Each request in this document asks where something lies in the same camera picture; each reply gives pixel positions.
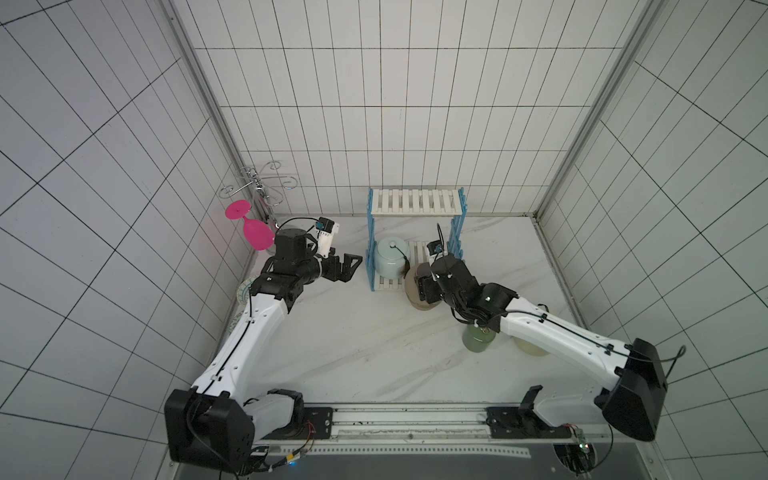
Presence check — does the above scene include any brown tea canister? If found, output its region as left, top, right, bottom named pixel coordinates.
left=405, top=266, right=442, bottom=311

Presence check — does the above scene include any green tea canister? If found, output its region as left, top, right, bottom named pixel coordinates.
left=462, top=324, right=496, bottom=353

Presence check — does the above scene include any cream tea canister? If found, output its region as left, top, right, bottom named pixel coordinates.
left=513, top=337, right=549, bottom=357

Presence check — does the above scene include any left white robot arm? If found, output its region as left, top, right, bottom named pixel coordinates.
left=164, top=217, right=362, bottom=475

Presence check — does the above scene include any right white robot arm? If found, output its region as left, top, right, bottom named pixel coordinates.
left=412, top=254, right=668, bottom=442

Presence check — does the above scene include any light blue tea canister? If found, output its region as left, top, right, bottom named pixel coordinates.
left=374, top=236, right=410, bottom=280

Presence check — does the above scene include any blue white wooden shelf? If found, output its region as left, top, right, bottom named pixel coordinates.
left=365, top=188, right=468, bottom=292

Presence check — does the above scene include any pink plastic wine glass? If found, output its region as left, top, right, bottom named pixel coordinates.
left=225, top=200, right=275, bottom=251

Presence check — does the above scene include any yellow blue patterned bowl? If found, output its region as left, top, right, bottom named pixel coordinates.
left=236, top=277, right=255, bottom=307

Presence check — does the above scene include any chrome glass holder stand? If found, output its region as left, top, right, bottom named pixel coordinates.
left=217, top=160, right=300, bottom=226

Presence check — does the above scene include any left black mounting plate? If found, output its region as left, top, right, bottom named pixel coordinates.
left=265, top=406, right=335, bottom=441

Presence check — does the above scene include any black mounting plate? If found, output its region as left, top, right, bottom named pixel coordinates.
left=485, top=406, right=572, bottom=440
left=265, top=406, right=335, bottom=441

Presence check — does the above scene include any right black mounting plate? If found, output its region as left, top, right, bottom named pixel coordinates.
left=485, top=406, right=572, bottom=440

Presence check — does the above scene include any left base wiring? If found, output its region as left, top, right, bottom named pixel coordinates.
left=239, top=419, right=316, bottom=475

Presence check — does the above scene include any right base electronics board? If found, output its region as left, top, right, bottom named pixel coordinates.
left=553, top=424, right=597, bottom=478

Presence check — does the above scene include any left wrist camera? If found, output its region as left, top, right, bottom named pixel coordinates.
left=315, top=217, right=339, bottom=258

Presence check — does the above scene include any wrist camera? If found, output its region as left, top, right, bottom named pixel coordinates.
left=427, top=239, right=446, bottom=262
left=315, top=217, right=339, bottom=258

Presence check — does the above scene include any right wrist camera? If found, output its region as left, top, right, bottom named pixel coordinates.
left=427, top=239, right=446, bottom=262

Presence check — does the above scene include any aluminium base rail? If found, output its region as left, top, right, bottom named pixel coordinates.
left=254, top=403, right=659, bottom=463

